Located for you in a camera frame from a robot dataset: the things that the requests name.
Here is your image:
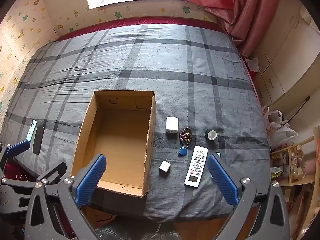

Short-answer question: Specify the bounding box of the wooden shelf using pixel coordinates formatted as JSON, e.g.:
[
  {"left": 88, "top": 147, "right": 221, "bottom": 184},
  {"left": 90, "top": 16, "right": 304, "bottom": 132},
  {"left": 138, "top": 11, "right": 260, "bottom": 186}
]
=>
[{"left": 270, "top": 127, "right": 320, "bottom": 240}]

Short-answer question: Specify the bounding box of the red mattress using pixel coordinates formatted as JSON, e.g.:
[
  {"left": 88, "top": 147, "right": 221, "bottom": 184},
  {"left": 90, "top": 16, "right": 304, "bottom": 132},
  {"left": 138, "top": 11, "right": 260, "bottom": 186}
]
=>
[{"left": 56, "top": 17, "right": 220, "bottom": 42}]

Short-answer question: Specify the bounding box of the black round jar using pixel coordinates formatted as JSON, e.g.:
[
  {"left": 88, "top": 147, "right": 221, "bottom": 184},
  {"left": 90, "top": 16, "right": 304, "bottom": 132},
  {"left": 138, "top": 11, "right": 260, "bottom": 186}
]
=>
[{"left": 205, "top": 128, "right": 218, "bottom": 141}]

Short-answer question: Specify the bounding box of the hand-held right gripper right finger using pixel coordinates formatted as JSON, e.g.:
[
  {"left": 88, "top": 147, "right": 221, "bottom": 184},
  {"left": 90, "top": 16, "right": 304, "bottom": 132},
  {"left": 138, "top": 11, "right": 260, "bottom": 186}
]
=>
[{"left": 207, "top": 154, "right": 290, "bottom": 240}]

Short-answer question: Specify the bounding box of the small white charger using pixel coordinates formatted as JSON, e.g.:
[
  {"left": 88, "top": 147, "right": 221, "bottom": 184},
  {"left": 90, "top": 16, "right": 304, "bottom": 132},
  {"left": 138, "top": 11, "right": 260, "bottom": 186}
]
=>
[{"left": 159, "top": 160, "right": 172, "bottom": 178}]

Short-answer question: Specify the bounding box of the white remote control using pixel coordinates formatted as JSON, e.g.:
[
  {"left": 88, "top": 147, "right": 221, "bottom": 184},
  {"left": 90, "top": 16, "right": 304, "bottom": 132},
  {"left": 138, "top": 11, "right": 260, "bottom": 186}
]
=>
[{"left": 184, "top": 145, "right": 209, "bottom": 188}]

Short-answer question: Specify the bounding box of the metal keychain with charms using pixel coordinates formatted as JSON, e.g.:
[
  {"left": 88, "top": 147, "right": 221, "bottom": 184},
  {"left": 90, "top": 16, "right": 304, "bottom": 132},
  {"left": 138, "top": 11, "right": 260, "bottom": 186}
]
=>
[{"left": 179, "top": 128, "right": 192, "bottom": 149}]

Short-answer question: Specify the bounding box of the large white charger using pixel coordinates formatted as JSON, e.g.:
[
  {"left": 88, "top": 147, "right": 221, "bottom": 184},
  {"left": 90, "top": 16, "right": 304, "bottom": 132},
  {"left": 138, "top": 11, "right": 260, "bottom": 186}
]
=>
[{"left": 165, "top": 116, "right": 179, "bottom": 139}]

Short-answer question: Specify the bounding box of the crumpled white paper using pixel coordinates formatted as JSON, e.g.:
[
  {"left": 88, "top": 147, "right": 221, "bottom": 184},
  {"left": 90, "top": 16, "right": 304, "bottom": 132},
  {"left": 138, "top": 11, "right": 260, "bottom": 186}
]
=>
[{"left": 246, "top": 57, "right": 261, "bottom": 72}]

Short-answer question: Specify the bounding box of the grey plaid bedsheet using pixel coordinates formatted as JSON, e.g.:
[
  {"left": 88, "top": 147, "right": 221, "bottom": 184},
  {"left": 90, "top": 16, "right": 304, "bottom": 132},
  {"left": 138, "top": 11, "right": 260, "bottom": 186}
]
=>
[{"left": 0, "top": 24, "right": 272, "bottom": 224}]

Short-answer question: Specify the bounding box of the brown cardboard box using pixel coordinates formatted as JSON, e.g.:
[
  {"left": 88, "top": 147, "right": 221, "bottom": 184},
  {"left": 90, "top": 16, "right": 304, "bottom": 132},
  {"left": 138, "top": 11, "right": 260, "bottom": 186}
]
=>
[{"left": 71, "top": 90, "right": 157, "bottom": 198}]

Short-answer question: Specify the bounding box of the black smartphone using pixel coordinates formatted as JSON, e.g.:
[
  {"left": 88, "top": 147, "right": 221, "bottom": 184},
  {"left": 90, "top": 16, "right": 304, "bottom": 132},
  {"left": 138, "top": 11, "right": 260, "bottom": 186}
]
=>
[{"left": 32, "top": 126, "right": 45, "bottom": 155}]

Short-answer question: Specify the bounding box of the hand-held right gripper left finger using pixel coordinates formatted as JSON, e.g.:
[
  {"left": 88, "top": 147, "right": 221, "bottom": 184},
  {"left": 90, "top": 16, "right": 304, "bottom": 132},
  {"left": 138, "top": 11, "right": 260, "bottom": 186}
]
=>
[{"left": 25, "top": 154, "right": 107, "bottom": 240}]

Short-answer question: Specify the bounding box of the white plastic bag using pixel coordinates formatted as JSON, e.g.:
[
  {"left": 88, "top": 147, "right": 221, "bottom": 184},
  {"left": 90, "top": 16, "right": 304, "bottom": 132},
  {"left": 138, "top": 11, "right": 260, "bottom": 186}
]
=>
[{"left": 261, "top": 105, "right": 300, "bottom": 149}]

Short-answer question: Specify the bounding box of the white wardrobe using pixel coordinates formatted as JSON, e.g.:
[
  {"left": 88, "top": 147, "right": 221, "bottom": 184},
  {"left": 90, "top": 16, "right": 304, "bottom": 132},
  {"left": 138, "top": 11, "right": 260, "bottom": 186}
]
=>
[{"left": 246, "top": 0, "right": 320, "bottom": 107}]

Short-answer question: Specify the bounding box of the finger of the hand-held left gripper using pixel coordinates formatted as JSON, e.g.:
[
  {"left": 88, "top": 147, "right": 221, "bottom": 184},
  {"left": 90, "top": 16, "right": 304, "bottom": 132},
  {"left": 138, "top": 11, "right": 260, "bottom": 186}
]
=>
[
  {"left": 0, "top": 140, "right": 32, "bottom": 173},
  {"left": 36, "top": 162, "right": 67, "bottom": 185}
]

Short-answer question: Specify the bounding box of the pink curtain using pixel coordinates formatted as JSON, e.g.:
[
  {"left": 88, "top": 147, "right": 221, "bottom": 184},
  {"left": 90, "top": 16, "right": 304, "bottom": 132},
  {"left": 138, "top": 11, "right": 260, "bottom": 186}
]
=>
[{"left": 184, "top": 0, "right": 286, "bottom": 58}]

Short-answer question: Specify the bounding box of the white smartphone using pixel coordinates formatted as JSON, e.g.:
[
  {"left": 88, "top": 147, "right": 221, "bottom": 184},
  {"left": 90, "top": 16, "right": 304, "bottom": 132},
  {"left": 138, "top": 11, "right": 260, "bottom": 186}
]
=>
[{"left": 26, "top": 119, "right": 38, "bottom": 147}]

